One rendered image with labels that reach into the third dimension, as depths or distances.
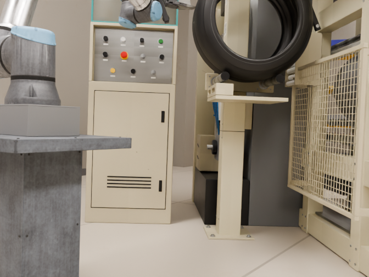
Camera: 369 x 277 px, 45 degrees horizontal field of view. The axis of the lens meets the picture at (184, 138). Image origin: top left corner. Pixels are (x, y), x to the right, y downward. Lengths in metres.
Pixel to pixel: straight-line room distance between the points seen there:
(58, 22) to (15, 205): 3.65
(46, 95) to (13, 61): 0.16
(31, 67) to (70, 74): 3.48
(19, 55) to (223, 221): 1.56
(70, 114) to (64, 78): 3.40
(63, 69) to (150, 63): 2.23
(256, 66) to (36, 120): 1.14
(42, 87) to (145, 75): 1.39
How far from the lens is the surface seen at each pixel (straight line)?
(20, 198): 1.53
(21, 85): 1.60
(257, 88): 2.60
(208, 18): 2.22
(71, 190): 1.64
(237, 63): 2.20
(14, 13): 1.83
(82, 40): 5.24
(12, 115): 1.58
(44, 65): 1.61
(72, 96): 5.09
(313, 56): 2.67
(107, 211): 2.91
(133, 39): 2.93
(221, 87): 2.22
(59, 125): 1.59
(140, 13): 2.18
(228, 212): 2.65
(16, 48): 1.63
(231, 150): 2.60
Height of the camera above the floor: 0.67
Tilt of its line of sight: 2 degrees down
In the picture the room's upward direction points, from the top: 2 degrees clockwise
